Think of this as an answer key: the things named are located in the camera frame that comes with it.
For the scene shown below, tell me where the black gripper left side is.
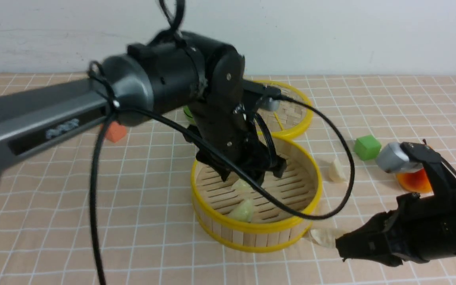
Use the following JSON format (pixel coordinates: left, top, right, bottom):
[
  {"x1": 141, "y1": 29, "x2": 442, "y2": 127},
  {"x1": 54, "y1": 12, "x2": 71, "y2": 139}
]
[{"x1": 189, "y1": 50, "x2": 287, "y2": 185}]

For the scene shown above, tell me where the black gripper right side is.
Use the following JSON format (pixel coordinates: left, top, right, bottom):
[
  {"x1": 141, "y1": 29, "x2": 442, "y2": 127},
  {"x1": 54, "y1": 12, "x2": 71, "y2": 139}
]
[{"x1": 335, "y1": 194, "x2": 456, "y2": 266}]

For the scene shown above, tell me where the green dumpling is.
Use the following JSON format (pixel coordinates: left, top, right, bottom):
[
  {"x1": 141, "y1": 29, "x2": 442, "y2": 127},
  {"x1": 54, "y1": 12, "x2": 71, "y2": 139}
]
[
  {"x1": 226, "y1": 199, "x2": 255, "y2": 222},
  {"x1": 230, "y1": 179, "x2": 253, "y2": 194}
]

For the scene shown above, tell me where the white dumpling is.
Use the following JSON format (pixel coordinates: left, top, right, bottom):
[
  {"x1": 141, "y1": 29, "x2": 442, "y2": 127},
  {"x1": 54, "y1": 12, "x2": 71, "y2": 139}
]
[
  {"x1": 310, "y1": 228, "x2": 348, "y2": 249},
  {"x1": 328, "y1": 158, "x2": 347, "y2": 183}
]

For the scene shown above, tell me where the grey black robot arm piper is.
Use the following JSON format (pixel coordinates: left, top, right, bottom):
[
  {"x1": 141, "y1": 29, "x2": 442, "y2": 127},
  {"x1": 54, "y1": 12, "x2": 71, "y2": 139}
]
[{"x1": 0, "y1": 31, "x2": 287, "y2": 184}]

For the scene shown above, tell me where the bamboo steamer tray yellow rim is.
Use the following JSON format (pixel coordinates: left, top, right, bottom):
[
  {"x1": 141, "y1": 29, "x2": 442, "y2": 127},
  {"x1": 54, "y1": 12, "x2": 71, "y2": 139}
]
[{"x1": 190, "y1": 137, "x2": 323, "y2": 253}]

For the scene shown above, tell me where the bamboo steamer lid yellow rim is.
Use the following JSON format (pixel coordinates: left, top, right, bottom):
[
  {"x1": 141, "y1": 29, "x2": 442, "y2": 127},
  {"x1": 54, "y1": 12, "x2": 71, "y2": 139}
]
[{"x1": 243, "y1": 80, "x2": 313, "y2": 139}]

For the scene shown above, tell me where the orange yellow toy pear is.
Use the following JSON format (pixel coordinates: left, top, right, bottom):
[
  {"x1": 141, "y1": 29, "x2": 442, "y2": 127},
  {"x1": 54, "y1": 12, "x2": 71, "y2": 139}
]
[{"x1": 395, "y1": 168, "x2": 433, "y2": 194}]

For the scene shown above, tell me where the green toy apple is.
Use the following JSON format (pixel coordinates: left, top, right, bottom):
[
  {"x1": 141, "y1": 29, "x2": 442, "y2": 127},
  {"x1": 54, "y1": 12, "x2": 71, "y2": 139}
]
[{"x1": 183, "y1": 106, "x2": 196, "y2": 125}]

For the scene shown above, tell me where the green cube block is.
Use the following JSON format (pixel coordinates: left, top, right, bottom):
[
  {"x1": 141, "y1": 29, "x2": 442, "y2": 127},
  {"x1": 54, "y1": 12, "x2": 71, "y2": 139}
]
[{"x1": 353, "y1": 135, "x2": 382, "y2": 161}]

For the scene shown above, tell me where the orange cube block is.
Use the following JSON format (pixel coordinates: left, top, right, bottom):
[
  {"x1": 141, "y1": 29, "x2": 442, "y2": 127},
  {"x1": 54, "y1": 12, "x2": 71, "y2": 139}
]
[{"x1": 104, "y1": 122, "x2": 128, "y2": 143}]

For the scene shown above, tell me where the checkered peach tablecloth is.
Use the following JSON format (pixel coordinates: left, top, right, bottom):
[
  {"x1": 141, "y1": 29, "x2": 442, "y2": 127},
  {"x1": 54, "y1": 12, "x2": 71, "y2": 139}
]
[{"x1": 0, "y1": 75, "x2": 456, "y2": 285}]

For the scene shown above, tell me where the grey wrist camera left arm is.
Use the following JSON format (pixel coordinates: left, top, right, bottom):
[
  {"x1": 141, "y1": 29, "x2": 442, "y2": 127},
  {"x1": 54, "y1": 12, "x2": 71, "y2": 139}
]
[{"x1": 255, "y1": 96, "x2": 280, "y2": 112}]

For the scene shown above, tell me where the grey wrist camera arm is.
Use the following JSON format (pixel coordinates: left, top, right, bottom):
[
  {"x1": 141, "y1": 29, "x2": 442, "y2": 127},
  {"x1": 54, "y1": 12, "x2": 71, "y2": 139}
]
[
  {"x1": 375, "y1": 141, "x2": 416, "y2": 173},
  {"x1": 255, "y1": 96, "x2": 280, "y2": 112}
]

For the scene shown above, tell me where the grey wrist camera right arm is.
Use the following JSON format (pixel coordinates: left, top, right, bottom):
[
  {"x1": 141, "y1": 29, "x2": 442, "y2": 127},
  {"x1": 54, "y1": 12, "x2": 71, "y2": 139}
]
[{"x1": 375, "y1": 141, "x2": 416, "y2": 173}]

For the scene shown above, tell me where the black cable of piper arm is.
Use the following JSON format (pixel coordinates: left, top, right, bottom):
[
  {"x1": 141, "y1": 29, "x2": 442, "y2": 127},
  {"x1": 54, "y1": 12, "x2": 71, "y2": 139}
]
[{"x1": 87, "y1": 0, "x2": 356, "y2": 285}]

